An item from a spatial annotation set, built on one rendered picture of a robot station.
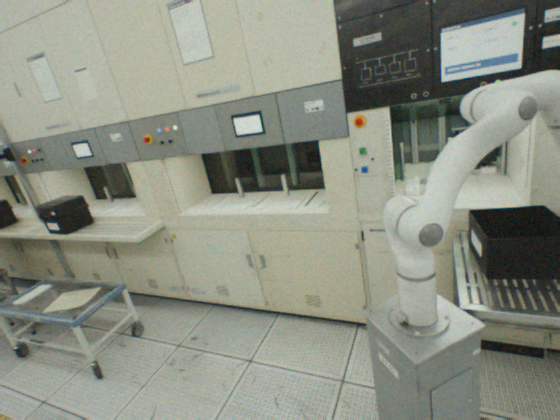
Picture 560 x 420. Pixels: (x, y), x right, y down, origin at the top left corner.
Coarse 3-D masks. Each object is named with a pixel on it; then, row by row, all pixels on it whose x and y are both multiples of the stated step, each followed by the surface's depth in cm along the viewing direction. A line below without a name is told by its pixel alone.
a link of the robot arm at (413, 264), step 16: (384, 208) 106; (400, 208) 97; (384, 224) 106; (400, 240) 104; (400, 256) 102; (416, 256) 99; (432, 256) 100; (400, 272) 102; (416, 272) 98; (432, 272) 99
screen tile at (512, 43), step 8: (496, 24) 127; (504, 24) 126; (488, 32) 129; (496, 32) 128; (504, 32) 127; (512, 32) 126; (504, 40) 128; (512, 40) 127; (488, 48) 130; (496, 48) 130; (504, 48) 129; (512, 48) 128
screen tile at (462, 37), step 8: (464, 32) 131; (448, 40) 135; (456, 40) 133; (464, 40) 132; (472, 40) 131; (472, 48) 132; (448, 56) 137; (456, 56) 136; (464, 56) 134; (472, 56) 133
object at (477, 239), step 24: (480, 216) 140; (504, 216) 138; (528, 216) 135; (552, 216) 126; (480, 240) 126; (504, 240) 115; (528, 240) 113; (552, 240) 111; (480, 264) 129; (504, 264) 118; (528, 264) 116; (552, 264) 114
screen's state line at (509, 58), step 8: (504, 56) 130; (512, 56) 129; (464, 64) 135; (472, 64) 134; (480, 64) 133; (488, 64) 132; (496, 64) 131; (504, 64) 130; (448, 72) 139; (456, 72) 138
